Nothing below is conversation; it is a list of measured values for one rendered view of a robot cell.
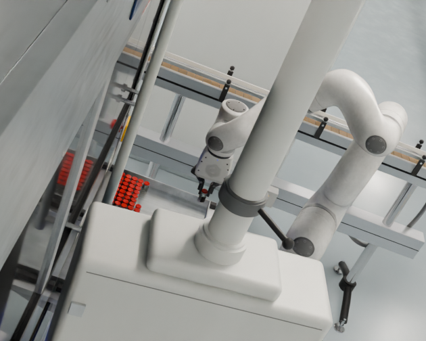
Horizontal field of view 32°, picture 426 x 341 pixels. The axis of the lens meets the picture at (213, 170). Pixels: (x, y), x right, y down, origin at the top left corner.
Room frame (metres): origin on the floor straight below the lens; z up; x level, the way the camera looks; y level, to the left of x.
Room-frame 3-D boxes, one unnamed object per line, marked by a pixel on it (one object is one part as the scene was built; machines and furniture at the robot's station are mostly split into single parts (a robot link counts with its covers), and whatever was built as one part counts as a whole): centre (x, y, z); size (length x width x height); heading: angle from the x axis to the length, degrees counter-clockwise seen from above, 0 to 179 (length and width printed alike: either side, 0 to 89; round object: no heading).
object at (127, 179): (1.99, 0.25, 0.90); 0.18 x 0.02 x 0.05; 6
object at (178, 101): (2.94, 0.27, 0.46); 0.09 x 0.09 x 0.77; 6
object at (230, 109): (1.87, 0.01, 1.39); 0.09 x 0.08 x 0.13; 173
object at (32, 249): (0.91, 0.23, 1.50); 0.49 x 0.01 x 0.59; 6
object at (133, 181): (1.99, 0.23, 0.90); 0.18 x 0.02 x 0.05; 6
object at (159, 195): (2.00, 0.12, 0.90); 0.34 x 0.26 x 0.04; 96
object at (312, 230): (1.78, -0.34, 1.16); 0.19 x 0.12 x 0.24; 170
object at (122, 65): (1.44, 0.28, 1.50); 0.47 x 0.01 x 0.59; 6
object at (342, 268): (3.06, -0.87, 0.07); 0.50 x 0.08 x 0.14; 6
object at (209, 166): (1.88, 0.00, 1.25); 0.10 x 0.07 x 0.11; 96
